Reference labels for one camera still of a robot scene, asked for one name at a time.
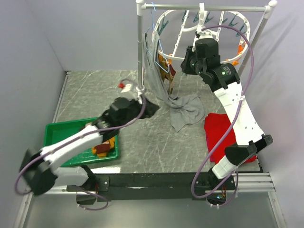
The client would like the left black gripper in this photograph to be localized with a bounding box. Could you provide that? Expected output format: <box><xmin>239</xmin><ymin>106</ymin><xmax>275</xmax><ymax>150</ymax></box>
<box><xmin>118</xmin><ymin>94</ymin><xmax>160</xmax><ymax>128</ymax></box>

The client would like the white clip sock hanger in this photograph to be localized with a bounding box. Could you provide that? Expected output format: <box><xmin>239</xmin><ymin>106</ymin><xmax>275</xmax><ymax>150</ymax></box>
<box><xmin>158</xmin><ymin>3</ymin><xmax>251</xmax><ymax>66</ymax></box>

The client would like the mustard yellow sock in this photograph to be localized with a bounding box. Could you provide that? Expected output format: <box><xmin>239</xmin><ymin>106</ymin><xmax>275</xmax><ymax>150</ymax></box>
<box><xmin>92</xmin><ymin>137</ymin><xmax>115</xmax><ymax>155</ymax></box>
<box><xmin>96</xmin><ymin>152</ymin><xmax>112</xmax><ymax>159</ymax></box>

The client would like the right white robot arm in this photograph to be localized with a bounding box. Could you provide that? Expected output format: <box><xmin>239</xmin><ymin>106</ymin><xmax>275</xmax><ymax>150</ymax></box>
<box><xmin>181</xmin><ymin>38</ymin><xmax>273</xmax><ymax>190</ymax></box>

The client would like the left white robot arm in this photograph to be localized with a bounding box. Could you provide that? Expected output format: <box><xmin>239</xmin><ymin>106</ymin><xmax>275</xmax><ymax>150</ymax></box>
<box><xmin>18</xmin><ymin>95</ymin><xmax>160</xmax><ymax>196</ymax></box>

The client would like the grey tank top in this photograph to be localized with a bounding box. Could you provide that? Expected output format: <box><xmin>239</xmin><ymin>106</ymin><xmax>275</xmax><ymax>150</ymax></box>
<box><xmin>142</xmin><ymin>34</ymin><xmax>205</xmax><ymax>132</ymax></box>

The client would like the red folded cloth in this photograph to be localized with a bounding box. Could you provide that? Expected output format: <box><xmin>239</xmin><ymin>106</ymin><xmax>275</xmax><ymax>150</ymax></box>
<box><xmin>203</xmin><ymin>113</ymin><xmax>257</xmax><ymax>166</ymax></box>

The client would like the white clothes rack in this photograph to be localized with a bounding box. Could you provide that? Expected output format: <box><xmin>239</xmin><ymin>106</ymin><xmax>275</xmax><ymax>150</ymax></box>
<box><xmin>136</xmin><ymin>0</ymin><xmax>277</xmax><ymax>92</ymax></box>

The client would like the black base beam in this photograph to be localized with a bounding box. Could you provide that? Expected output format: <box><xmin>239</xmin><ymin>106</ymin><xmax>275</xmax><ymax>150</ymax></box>
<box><xmin>66</xmin><ymin>172</ymin><xmax>235</xmax><ymax>205</ymax></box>

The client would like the green plastic tray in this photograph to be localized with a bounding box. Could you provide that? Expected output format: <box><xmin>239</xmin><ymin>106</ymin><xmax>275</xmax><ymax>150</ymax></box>
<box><xmin>44</xmin><ymin>117</ymin><xmax>119</xmax><ymax>167</ymax></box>

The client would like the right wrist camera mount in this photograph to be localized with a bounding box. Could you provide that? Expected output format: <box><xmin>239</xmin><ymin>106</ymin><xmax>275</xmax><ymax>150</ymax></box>
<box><xmin>194</xmin><ymin>29</ymin><xmax>213</xmax><ymax>42</ymax></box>

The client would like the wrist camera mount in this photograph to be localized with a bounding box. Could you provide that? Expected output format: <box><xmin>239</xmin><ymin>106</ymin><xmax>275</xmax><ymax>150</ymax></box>
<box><xmin>118</xmin><ymin>83</ymin><xmax>137</xmax><ymax>93</ymax></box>
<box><xmin>194</xmin><ymin>29</ymin><xmax>213</xmax><ymax>42</ymax></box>

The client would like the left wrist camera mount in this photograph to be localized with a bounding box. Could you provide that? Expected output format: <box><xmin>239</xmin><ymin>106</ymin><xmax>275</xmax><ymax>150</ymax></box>
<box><xmin>118</xmin><ymin>83</ymin><xmax>137</xmax><ymax>93</ymax></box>

